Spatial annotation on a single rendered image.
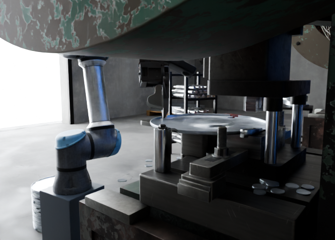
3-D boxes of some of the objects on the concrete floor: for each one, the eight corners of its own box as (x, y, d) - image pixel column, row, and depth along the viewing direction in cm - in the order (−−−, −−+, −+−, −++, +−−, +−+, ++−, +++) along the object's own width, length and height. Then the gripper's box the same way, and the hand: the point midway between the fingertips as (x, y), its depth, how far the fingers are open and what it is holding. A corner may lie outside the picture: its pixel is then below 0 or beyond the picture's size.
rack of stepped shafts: (187, 161, 307) (188, 71, 295) (165, 152, 346) (165, 71, 334) (218, 156, 329) (220, 71, 317) (194, 147, 368) (195, 72, 356)
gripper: (138, 53, 89) (140, 121, 85) (139, 39, 80) (141, 115, 76) (166, 53, 90) (169, 120, 86) (170, 40, 81) (174, 114, 77)
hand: (166, 113), depth 82 cm, fingers closed
